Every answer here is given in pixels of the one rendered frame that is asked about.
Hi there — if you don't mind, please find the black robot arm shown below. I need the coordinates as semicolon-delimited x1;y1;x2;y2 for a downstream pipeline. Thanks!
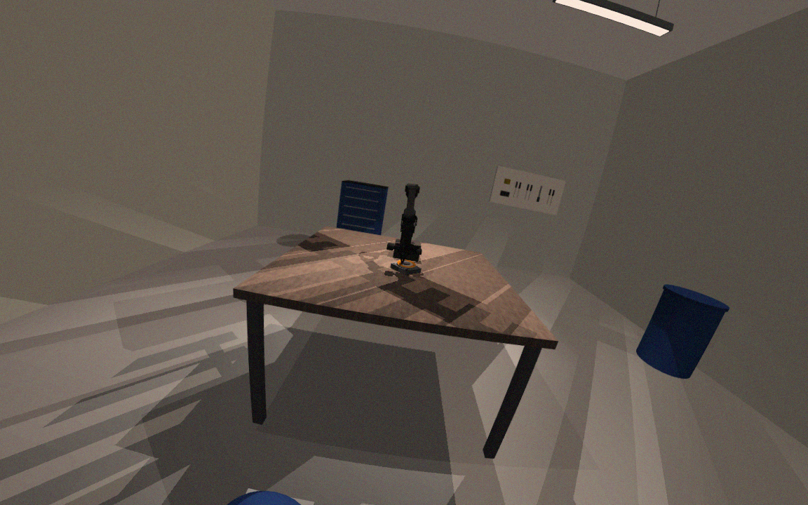
399;183;420;253

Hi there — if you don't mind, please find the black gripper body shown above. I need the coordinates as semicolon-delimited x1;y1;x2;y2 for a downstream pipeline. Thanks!
386;236;422;255

